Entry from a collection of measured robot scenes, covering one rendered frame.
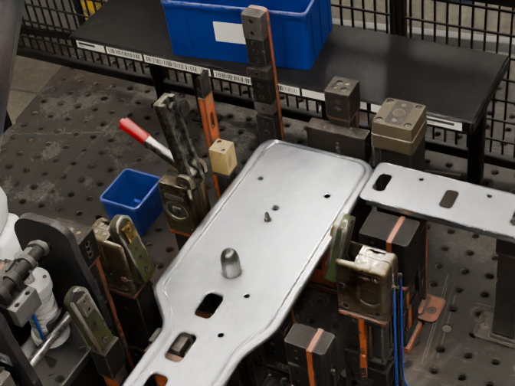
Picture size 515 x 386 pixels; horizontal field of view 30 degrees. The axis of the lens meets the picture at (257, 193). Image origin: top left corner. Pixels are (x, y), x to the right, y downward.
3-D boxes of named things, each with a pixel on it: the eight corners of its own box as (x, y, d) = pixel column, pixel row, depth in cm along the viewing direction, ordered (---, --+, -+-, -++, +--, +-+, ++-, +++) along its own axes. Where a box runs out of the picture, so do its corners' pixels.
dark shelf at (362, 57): (472, 135, 172) (473, 122, 170) (70, 47, 209) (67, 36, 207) (509, 67, 186) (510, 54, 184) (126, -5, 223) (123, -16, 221)
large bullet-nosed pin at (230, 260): (237, 286, 154) (231, 259, 150) (220, 281, 156) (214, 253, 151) (246, 273, 156) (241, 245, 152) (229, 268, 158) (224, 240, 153)
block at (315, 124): (370, 253, 195) (364, 139, 175) (316, 237, 200) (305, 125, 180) (375, 243, 197) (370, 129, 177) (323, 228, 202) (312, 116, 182)
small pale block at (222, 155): (250, 292, 191) (224, 154, 167) (234, 288, 193) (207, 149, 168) (257, 280, 193) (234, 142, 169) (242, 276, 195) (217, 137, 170)
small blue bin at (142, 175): (144, 240, 206) (136, 210, 200) (106, 228, 210) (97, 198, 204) (170, 207, 212) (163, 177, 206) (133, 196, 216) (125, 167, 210)
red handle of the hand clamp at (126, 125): (191, 180, 162) (116, 124, 162) (186, 187, 164) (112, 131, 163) (203, 165, 165) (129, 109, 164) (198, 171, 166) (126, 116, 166)
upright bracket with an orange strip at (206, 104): (237, 279, 194) (199, 79, 161) (232, 276, 195) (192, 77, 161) (244, 269, 196) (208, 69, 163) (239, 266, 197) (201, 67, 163)
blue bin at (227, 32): (311, 71, 187) (306, 14, 179) (169, 55, 197) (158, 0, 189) (335, 25, 198) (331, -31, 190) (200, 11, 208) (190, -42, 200)
